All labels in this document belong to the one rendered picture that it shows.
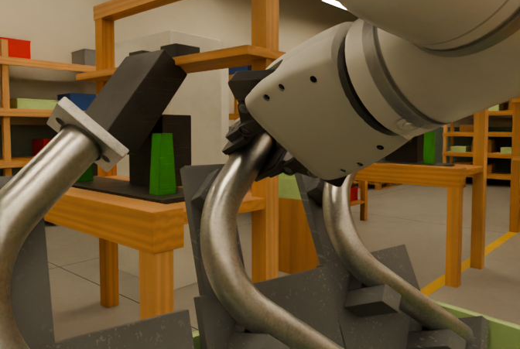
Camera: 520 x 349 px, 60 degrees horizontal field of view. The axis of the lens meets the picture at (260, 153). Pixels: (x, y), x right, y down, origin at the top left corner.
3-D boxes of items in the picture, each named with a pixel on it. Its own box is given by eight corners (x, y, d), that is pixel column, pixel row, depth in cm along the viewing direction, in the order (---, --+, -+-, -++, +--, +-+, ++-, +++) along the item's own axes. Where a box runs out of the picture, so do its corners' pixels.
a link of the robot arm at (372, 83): (480, 70, 30) (443, 88, 33) (398, -29, 28) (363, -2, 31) (457, 157, 26) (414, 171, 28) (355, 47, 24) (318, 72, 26)
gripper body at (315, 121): (456, 91, 32) (346, 141, 41) (362, -16, 29) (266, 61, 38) (432, 166, 28) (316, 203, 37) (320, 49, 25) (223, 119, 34)
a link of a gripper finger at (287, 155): (331, 155, 40) (286, 175, 45) (306, 131, 39) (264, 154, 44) (318, 182, 38) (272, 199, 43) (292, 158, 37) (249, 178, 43)
